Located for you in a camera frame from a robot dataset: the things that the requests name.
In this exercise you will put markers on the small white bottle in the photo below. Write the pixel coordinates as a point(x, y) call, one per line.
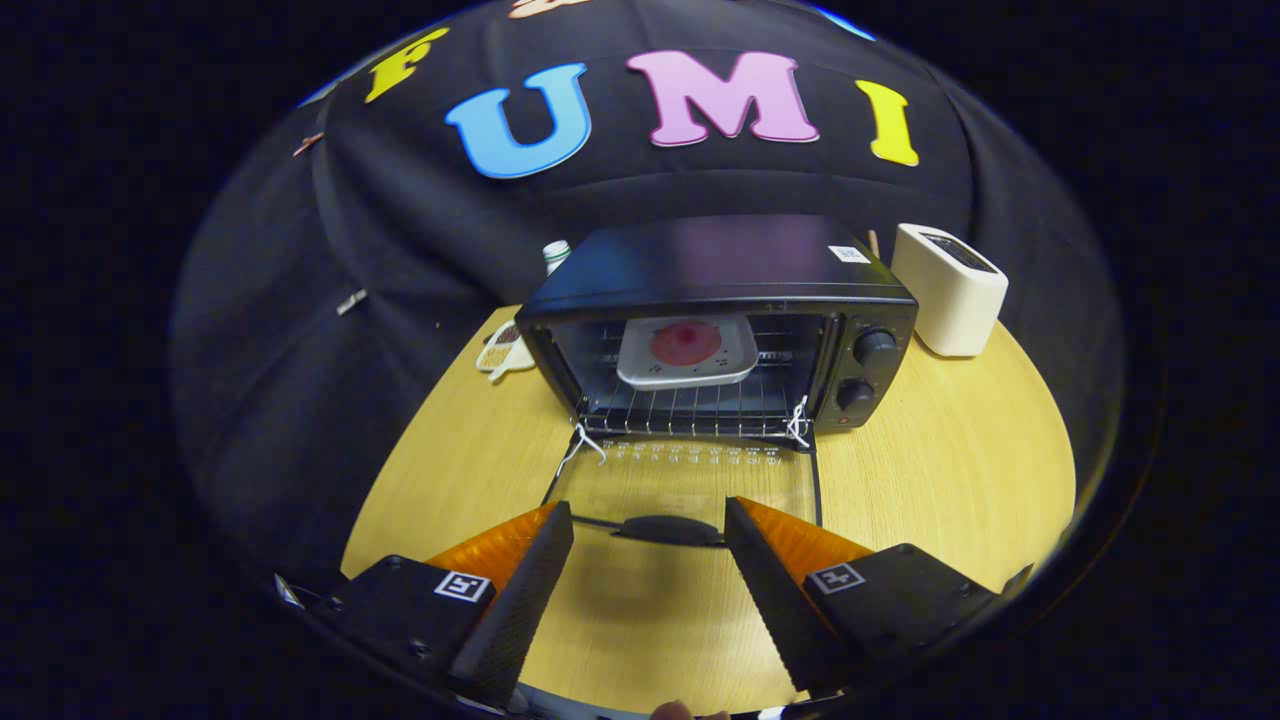
point(556, 258)

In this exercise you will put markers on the silver cloth clip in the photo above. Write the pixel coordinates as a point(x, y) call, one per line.
point(351, 301)

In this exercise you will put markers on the wooden stick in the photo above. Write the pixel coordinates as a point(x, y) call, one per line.
point(873, 245)

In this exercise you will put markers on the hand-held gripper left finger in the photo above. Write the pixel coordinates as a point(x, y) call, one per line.
point(515, 600)

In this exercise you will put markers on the black toaster oven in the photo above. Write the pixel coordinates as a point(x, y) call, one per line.
point(700, 260)

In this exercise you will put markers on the white square plate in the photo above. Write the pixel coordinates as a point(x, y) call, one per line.
point(735, 355)

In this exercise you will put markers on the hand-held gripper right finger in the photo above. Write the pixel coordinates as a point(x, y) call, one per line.
point(775, 600)

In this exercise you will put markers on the round red food slice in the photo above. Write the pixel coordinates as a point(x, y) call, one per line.
point(686, 343)

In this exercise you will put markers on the white pop-up toaster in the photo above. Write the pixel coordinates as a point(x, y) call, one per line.
point(950, 300)

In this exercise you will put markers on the pink cloth clip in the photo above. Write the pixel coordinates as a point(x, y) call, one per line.
point(308, 144)

